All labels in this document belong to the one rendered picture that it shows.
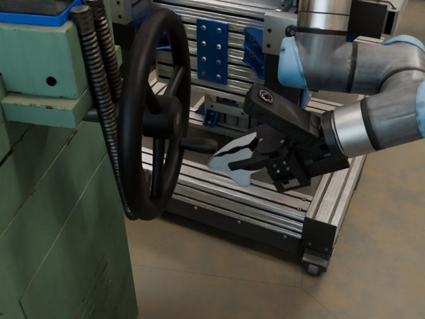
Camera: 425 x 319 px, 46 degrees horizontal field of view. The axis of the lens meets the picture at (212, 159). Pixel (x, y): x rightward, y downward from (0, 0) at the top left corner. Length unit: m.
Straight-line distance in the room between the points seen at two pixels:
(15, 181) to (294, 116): 0.39
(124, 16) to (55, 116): 0.70
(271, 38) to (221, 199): 0.54
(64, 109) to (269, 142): 0.29
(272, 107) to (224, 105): 0.90
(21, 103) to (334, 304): 1.10
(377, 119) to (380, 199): 1.18
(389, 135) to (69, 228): 0.54
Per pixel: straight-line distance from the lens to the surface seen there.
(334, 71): 0.75
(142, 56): 0.58
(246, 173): 0.77
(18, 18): 0.64
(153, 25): 0.62
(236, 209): 1.47
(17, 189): 0.73
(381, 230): 1.74
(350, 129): 0.69
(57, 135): 0.82
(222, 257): 1.58
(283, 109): 0.70
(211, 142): 0.79
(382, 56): 0.77
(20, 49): 0.64
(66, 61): 0.62
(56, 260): 0.88
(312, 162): 0.75
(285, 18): 1.12
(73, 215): 0.91
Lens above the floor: 1.19
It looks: 38 degrees down
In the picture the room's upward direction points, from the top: straight up
